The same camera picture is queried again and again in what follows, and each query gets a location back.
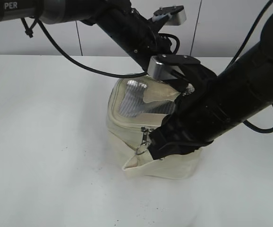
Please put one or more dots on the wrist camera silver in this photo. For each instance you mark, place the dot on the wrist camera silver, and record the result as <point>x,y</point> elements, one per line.
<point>166,66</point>
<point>175,15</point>

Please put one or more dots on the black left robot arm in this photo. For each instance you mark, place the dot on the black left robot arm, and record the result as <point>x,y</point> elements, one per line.
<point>136,35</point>

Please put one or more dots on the cream zippered bag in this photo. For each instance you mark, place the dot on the cream zippered bag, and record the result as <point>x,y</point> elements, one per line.
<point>135,108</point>

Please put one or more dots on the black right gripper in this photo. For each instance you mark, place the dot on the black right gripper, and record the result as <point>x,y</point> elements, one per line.
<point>198,119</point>

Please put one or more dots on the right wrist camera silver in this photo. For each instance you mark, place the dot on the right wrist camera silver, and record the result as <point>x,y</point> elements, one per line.
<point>166,66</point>

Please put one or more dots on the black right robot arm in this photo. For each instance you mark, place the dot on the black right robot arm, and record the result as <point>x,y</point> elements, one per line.
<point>249,79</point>

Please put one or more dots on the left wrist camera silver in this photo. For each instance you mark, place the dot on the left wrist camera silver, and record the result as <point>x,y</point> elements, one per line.
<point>175,15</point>

